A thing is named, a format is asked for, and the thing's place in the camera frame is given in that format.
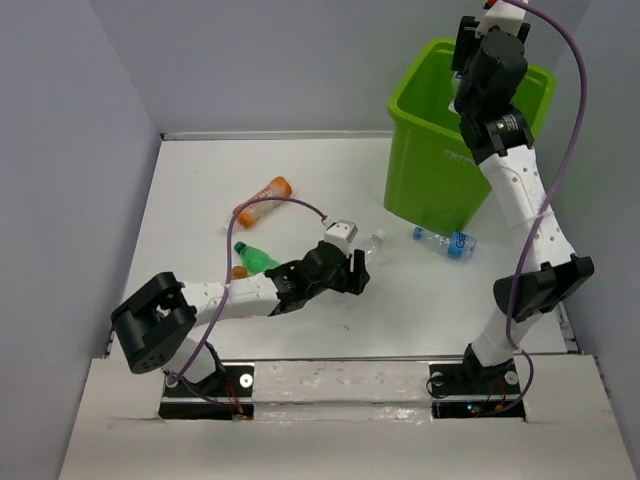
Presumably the clear bottle white cap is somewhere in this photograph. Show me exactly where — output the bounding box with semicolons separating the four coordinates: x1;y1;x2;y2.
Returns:
361;229;387;267

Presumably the clear bottle blue label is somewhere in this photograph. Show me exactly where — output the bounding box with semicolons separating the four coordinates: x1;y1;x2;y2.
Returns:
412;227;476;261

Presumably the clear plastic bottle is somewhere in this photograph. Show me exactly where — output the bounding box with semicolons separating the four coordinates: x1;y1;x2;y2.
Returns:
448;71;463;113

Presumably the tall orange label bottle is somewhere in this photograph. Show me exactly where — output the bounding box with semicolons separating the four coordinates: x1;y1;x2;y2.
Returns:
233;176;292;229

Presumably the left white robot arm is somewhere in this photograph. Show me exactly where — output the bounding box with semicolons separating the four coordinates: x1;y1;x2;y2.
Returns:
110;241;370;395

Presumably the green plastic bottle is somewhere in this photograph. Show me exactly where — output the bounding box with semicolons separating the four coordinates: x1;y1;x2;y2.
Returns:
233;241;280;275

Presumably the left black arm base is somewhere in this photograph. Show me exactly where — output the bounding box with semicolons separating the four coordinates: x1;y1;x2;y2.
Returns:
158;362;255;421

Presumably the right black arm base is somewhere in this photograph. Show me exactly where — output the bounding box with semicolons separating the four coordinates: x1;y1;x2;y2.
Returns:
425;361;526;420

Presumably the green plastic bin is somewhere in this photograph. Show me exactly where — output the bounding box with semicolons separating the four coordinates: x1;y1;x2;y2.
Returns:
383;37;558;227

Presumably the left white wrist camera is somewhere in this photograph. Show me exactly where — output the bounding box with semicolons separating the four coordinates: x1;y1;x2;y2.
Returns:
323;220;358;256

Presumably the short orange juice bottle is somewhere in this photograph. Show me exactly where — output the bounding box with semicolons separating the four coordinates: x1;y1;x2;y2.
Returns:
231;265;249;280

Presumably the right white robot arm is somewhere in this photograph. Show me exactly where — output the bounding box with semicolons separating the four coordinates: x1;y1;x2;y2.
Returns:
451;16;594;392

